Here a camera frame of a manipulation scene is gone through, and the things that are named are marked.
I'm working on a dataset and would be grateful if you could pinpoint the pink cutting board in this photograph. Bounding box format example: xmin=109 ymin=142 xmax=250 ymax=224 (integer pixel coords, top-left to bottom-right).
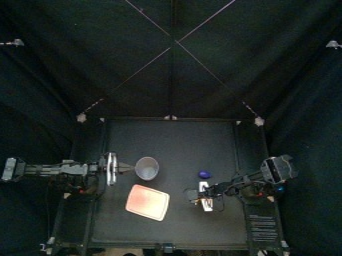
xmin=125 ymin=184 xmax=172 ymax=222

